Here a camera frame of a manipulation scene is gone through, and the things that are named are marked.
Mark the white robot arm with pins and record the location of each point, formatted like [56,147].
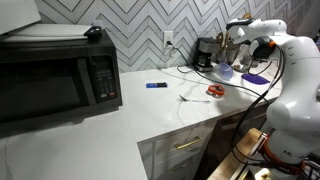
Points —
[295,114]

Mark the orange heart cookie cutter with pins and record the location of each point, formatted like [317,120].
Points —
[216,90]

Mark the black microwave oven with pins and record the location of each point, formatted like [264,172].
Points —
[46,77]

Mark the white wall outlet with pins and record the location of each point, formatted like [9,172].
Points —
[167,37]

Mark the gold drawer handle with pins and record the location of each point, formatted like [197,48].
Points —
[187,144]

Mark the clear plastic container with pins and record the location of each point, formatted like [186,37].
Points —
[224,71]

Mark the white cutting board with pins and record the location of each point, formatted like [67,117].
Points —
[51,30]

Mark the metal strainer bowl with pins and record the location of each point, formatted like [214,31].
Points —
[241,68]

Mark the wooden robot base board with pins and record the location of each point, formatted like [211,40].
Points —
[230,167]

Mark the purple plastic lid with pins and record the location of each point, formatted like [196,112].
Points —
[255,79]

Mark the wooden spoon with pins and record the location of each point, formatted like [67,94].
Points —
[247,16]

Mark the blue rectangular marker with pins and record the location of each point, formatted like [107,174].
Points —
[157,85]

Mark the metal spoon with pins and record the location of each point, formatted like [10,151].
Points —
[193,100]

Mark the metal utensil holder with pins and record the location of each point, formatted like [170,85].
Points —
[227,51]

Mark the black coffee maker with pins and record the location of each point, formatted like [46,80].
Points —
[205,47]

